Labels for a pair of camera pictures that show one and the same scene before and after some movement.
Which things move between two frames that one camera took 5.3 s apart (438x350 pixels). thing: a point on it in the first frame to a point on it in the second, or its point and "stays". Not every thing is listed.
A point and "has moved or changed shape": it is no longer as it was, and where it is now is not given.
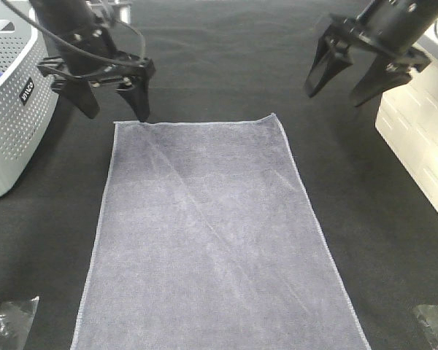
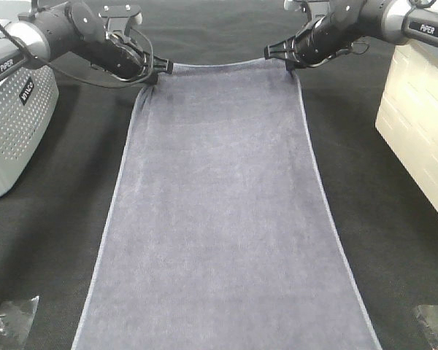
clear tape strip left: [11, 324] stays
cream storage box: [416, 122] stays
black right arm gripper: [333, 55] to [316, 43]
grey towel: [206, 240] has moved or changed shape
